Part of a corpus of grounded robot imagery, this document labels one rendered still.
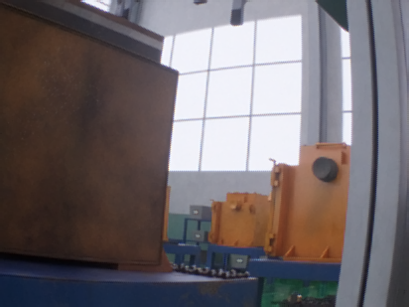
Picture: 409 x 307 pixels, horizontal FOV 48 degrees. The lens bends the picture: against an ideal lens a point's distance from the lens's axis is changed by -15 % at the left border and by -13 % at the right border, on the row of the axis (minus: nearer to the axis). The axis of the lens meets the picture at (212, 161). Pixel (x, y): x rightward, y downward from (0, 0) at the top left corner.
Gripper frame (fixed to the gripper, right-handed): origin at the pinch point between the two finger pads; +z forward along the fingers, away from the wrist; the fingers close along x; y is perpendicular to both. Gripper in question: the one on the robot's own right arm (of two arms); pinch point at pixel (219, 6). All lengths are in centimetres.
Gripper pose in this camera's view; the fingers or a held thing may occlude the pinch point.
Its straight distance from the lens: 109.1
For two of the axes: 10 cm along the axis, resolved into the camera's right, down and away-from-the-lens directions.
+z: -0.9, 9.9, -1.4
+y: 8.1, -0.1, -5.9
